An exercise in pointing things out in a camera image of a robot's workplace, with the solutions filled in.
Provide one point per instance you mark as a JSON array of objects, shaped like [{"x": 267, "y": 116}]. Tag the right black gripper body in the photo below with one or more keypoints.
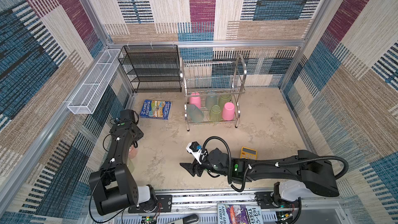
[{"x": 199, "y": 168}]

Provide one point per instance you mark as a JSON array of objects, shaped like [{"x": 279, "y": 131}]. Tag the teal textured cup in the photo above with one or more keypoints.
[{"x": 195, "y": 113}]

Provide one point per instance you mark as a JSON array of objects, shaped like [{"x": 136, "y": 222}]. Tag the green translucent cup front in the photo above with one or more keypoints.
[{"x": 215, "y": 114}]

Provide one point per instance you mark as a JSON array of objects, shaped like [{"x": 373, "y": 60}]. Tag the green translucent cup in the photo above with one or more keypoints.
[
  {"x": 215, "y": 114},
  {"x": 225, "y": 98}
]

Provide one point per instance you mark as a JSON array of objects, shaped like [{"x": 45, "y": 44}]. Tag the pale green cup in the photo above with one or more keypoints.
[{"x": 130, "y": 166}]

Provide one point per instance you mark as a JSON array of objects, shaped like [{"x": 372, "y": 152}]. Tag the clear pink cup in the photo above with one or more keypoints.
[{"x": 132, "y": 152}]

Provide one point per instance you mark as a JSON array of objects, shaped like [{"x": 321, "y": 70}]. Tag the teal translucent cup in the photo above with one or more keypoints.
[{"x": 210, "y": 101}]

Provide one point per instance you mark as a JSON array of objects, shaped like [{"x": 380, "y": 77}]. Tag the silver wire dish rack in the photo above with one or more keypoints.
[{"x": 213, "y": 78}]

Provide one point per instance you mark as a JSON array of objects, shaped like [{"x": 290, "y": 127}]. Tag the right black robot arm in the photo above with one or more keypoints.
[{"x": 318, "y": 173}]

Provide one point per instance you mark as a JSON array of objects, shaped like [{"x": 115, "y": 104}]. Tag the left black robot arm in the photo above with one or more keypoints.
[{"x": 113, "y": 186}]

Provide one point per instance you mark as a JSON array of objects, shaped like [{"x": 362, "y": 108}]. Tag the black mesh shelf rack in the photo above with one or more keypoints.
[{"x": 152, "y": 68}]

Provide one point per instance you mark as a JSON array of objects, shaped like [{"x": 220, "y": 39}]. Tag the yellow calculator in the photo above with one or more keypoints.
[{"x": 248, "y": 153}]

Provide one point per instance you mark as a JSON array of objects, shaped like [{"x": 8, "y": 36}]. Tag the purple treehouse book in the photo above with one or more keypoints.
[{"x": 238, "y": 214}]

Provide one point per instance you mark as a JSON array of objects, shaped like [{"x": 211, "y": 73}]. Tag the blue picture book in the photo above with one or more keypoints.
[{"x": 156, "y": 109}]

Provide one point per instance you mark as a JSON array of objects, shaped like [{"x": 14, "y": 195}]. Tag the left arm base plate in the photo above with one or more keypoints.
[{"x": 164, "y": 202}]

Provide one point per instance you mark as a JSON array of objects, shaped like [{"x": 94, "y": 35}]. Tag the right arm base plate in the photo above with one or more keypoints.
[{"x": 269, "y": 199}]

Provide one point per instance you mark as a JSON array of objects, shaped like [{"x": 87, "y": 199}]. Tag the white wire wall basket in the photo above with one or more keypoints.
[{"x": 89, "y": 94}]

